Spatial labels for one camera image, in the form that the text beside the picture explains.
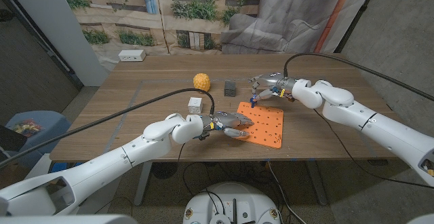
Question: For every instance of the white robot chest cover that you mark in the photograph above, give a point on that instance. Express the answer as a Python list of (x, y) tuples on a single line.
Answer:
[(68, 219)]

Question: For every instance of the bag of colourful toys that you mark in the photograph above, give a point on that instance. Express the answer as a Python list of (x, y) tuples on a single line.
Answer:
[(25, 128)]

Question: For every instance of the white power strip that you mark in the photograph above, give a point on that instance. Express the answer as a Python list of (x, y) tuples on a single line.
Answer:
[(131, 55)]

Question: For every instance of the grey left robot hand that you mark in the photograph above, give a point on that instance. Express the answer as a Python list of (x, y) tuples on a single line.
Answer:
[(229, 119)]

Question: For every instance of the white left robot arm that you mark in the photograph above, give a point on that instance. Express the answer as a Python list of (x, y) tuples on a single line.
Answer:
[(101, 166)]

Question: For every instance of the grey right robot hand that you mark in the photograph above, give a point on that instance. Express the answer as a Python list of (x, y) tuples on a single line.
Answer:
[(274, 81)]

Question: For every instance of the white robot torso base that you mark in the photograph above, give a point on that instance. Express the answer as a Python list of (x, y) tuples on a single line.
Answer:
[(232, 203)]

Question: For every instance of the white cube block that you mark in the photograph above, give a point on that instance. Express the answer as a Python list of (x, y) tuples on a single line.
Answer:
[(195, 105)]

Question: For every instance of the black flat device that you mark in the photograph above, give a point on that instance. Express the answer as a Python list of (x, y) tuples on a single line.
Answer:
[(12, 138)]

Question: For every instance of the printed fabric backdrop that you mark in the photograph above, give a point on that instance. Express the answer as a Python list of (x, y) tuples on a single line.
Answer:
[(203, 20)]

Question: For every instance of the orange peg board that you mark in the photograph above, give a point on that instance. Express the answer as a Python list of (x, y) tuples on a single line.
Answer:
[(268, 125)]

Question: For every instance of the yellow bumpy ball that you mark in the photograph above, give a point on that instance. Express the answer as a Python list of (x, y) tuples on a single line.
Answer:
[(201, 83)]

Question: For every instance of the dark grey cube block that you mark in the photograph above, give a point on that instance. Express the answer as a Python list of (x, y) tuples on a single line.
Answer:
[(229, 89)]

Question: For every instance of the blue-grey upholstered stool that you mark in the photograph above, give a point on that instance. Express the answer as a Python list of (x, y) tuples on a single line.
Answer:
[(51, 129)]

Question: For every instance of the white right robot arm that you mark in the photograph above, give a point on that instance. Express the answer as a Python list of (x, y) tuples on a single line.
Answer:
[(373, 122)]

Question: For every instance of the white table leg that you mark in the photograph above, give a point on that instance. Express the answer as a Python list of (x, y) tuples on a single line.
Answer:
[(317, 183), (143, 183)]

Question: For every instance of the blue peg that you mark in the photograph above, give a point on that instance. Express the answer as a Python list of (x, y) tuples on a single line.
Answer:
[(253, 101)]

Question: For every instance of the black round floor disc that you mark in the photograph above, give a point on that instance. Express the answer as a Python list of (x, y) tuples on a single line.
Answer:
[(165, 169)]

